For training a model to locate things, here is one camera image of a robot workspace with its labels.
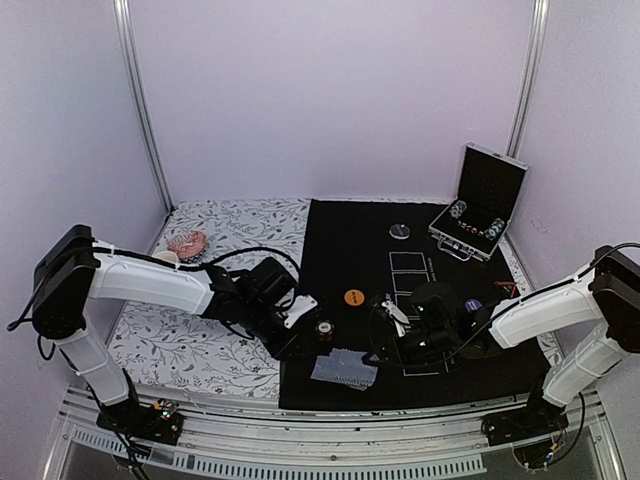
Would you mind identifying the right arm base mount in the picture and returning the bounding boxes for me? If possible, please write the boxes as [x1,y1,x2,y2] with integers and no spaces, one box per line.
[481,398,569,470]

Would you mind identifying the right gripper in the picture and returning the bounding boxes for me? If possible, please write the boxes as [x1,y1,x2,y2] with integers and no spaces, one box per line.
[363,324,455,373]

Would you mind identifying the blue card deck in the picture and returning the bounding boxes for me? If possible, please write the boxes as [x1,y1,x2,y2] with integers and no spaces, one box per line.
[310,349,378,391]

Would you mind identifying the white cup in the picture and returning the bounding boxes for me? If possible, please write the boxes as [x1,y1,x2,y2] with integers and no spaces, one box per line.
[152,250,180,264]

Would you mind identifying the red black chip stack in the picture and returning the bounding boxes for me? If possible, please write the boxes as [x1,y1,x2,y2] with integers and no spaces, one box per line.
[315,320,335,343]

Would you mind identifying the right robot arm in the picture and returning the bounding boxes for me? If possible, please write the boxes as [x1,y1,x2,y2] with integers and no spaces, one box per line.
[363,242,639,436]

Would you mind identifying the left aluminium post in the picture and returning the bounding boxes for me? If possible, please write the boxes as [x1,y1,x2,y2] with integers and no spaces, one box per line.
[113,0,175,214]

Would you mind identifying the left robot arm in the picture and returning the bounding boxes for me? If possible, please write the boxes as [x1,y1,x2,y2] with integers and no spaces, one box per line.
[7,225,318,434]

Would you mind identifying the aluminium poker chip case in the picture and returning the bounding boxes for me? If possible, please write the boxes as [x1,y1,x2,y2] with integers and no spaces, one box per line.
[428,142,528,262]

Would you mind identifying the aluminium front rail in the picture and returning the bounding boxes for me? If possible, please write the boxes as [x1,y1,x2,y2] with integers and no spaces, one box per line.
[42,384,631,480]

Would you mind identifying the left chip stack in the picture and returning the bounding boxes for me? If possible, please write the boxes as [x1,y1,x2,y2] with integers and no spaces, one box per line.
[449,200,468,220]

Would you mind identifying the triangular all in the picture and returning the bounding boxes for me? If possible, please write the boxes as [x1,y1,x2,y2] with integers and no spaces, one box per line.
[494,282,520,298]

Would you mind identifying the right aluminium post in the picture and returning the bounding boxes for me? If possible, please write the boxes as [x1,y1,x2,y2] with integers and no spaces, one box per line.
[507,0,550,158]

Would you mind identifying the black dealer button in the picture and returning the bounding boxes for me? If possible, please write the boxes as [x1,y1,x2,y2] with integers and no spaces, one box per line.
[389,223,411,240]

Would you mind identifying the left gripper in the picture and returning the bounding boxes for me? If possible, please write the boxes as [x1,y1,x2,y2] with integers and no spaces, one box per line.
[240,298,310,362]

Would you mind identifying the aluminium post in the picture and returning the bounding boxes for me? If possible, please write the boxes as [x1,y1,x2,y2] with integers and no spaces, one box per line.
[113,0,175,214]
[507,0,550,158]

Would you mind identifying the right chip stack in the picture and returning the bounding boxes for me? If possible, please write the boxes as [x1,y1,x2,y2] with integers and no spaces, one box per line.
[484,218,506,241]

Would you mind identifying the orange big blind button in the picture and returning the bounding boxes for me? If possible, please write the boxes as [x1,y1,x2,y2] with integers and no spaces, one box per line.
[344,289,365,307]

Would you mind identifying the black poker mat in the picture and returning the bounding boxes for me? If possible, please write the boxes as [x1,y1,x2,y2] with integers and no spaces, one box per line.
[279,200,549,411]

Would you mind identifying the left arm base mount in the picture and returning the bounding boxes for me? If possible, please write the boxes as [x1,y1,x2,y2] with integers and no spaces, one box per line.
[97,387,184,446]

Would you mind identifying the purple small blind button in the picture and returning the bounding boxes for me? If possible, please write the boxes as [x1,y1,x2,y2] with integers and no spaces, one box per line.
[465,299,483,312]

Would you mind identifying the red patterned bowl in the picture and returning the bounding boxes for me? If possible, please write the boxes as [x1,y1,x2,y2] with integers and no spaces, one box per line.
[167,231,208,262]

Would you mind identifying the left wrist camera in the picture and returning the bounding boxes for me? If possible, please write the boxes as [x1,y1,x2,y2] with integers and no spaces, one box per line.
[283,295,318,329]

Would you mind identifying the floral tablecloth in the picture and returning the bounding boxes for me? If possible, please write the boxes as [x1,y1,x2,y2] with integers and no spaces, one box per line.
[108,199,310,400]

